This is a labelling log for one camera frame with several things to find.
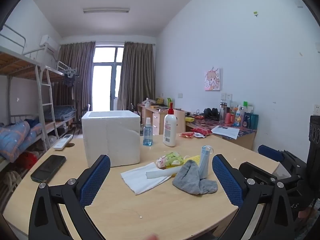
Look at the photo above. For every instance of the ceiling tube light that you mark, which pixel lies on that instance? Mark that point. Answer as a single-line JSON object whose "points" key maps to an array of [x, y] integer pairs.
{"points": [[106, 10]]}

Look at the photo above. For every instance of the white air conditioner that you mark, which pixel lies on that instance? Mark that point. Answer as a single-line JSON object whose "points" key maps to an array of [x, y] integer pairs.
{"points": [[48, 43]]}

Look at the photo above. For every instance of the white tissue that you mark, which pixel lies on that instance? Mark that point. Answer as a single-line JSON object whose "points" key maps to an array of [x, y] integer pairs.
{"points": [[140, 180]]}

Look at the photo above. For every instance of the brown curtain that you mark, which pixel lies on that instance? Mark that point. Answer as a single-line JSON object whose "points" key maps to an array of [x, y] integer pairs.
{"points": [[80, 80], [137, 75]]}

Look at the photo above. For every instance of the white red snack packet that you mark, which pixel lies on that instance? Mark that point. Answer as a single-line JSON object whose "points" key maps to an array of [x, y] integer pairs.
{"points": [[199, 135]]}

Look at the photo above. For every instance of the green packet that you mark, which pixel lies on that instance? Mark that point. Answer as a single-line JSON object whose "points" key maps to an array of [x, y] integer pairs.
{"points": [[169, 101]]}

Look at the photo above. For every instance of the green yellow plastic bag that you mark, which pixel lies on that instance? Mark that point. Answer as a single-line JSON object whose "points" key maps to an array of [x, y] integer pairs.
{"points": [[170, 158]]}

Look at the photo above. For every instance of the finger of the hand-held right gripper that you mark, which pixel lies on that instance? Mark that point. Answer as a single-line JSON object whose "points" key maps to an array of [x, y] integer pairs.
{"points": [[252, 171], [270, 153]]}

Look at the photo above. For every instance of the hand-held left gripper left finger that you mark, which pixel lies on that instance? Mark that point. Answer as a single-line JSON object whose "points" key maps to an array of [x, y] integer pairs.
{"points": [[96, 180]]}

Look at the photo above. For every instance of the black headphones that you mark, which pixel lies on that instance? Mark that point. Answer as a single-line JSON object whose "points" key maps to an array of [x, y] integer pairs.
{"points": [[211, 113]]}

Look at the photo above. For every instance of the white lotion pump bottle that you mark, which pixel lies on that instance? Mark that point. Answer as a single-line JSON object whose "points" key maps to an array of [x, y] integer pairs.
{"points": [[170, 130]]}

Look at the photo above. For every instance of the blue checked quilt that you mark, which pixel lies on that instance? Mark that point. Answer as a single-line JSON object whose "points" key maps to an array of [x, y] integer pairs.
{"points": [[15, 137]]}

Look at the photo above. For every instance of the white bed ladder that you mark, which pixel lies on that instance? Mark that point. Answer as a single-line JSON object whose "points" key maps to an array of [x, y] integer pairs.
{"points": [[47, 103]]}

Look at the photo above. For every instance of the grey sock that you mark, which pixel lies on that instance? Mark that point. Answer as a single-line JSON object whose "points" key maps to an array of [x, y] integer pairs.
{"points": [[190, 180]]}

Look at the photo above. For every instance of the small red snack packet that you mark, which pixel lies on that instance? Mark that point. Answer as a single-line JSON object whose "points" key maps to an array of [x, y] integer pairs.
{"points": [[187, 135]]}

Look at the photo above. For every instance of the black folding chair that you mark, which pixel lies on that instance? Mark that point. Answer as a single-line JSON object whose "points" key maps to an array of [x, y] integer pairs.
{"points": [[82, 115]]}

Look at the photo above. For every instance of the wooden desk with drawers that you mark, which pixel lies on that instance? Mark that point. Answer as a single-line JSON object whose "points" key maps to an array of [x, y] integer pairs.
{"points": [[156, 120]]}

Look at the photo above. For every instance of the wooden chair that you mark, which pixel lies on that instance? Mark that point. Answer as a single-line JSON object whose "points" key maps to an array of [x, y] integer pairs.
{"points": [[180, 120]]}

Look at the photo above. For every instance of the red bag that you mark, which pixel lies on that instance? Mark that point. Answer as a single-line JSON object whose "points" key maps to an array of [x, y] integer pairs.
{"points": [[26, 161]]}

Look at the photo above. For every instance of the blue spray bottle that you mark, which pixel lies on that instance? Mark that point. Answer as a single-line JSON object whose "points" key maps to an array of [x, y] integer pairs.
{"points": [[147, 137]]}

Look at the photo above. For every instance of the desk with patterned cloth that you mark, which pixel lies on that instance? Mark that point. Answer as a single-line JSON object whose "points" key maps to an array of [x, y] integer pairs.
{"points": [[246, 136]]}

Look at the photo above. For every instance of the white remote control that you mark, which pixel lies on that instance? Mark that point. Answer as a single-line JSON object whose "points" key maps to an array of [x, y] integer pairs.
{"points": [[62, 142]]}

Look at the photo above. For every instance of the row of toiletry bottles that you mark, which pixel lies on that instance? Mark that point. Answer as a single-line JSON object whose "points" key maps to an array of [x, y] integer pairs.
{"points": [[246, 120]]}

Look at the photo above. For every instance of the large red snack packet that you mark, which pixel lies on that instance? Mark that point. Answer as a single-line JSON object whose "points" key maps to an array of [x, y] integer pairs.
{"points": [[201, 130]]}

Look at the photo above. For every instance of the dark hanging clothes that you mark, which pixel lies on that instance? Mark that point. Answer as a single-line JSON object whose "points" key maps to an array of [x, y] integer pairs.
{"points": [[69, 78]]}

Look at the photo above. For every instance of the yellow packet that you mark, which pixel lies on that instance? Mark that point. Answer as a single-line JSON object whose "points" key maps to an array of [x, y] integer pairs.
{"points": [[190, 119]]}

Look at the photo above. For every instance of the white foam box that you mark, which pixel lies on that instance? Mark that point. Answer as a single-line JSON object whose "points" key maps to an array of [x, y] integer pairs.
{"points": [[110, 140]]}

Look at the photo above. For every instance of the folded dark blue quilt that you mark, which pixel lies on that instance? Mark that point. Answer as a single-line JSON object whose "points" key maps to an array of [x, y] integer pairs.
{"points": [[63, 112]]}

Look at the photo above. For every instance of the pink cartoon wall poster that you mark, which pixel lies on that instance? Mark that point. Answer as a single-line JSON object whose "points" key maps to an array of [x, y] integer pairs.
{"points": [[213, 79]]}

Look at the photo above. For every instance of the white foam strip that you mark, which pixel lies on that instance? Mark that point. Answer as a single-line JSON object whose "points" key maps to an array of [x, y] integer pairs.
{"points": [[160, 173]]}

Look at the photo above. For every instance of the blue face mask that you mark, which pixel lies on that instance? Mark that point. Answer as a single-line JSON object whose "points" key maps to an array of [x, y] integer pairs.
{"points": [[203, 162]]}

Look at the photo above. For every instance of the white wall outlets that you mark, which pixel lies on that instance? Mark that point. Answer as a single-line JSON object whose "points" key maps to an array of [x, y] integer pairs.
{"points": [[226, 96]]}

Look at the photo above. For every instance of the black smartphone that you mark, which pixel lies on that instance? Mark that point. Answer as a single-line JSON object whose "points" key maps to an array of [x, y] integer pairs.
{"points": [[47, 168]]}

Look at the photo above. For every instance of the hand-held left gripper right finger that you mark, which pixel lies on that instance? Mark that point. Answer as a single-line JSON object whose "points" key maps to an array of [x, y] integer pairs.
{"points": [[227, 180]]}

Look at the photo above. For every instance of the white metal bunk bed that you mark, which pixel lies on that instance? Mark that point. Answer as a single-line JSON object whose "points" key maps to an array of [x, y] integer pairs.
{"points": [[15, 63], [56, 73]]}

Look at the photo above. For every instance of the printed paper sheets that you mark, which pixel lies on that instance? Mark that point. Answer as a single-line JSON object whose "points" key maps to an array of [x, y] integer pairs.
{"points": [[225, 131]]}

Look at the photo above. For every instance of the glass balcony door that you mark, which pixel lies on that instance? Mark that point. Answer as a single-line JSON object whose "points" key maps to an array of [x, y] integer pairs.
{"points": [[105, 85]]}

